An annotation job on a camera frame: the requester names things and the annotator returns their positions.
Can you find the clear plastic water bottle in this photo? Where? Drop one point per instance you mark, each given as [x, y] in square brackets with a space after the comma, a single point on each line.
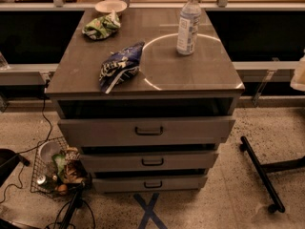
[188, 27]

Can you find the clear cup in basket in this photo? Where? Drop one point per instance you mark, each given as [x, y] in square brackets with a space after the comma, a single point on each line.
[47, 150]

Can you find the blue chip bag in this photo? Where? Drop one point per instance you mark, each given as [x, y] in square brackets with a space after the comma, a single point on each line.
[120, 66]

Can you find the blue tape cross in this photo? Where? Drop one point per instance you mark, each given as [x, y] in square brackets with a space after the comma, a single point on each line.
[149, 213]

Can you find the green chip bag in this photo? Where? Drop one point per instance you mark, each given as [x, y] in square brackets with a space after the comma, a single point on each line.
[102, 27]

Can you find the white bowl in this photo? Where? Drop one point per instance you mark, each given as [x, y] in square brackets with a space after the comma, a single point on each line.
[107, 6]

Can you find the metal can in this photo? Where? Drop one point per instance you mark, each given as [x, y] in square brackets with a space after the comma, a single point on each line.
[45, 182]

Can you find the wire basket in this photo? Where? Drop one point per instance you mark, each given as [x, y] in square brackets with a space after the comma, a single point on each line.
[40, 168]

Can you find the black tripod leg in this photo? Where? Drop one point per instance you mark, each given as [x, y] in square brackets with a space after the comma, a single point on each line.
[65, 214]

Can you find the black stand base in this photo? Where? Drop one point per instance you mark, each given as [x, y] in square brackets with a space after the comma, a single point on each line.
[264, 169]

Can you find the brown snack bag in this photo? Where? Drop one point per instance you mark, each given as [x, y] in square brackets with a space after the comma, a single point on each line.
[69, 168]

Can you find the grey drawer cabinet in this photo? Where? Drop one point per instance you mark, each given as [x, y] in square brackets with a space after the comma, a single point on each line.
[203, 84]

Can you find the grey drawer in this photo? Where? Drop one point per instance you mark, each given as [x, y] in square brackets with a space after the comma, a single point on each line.
[131, 162]
[141, 184]
[146, 131]

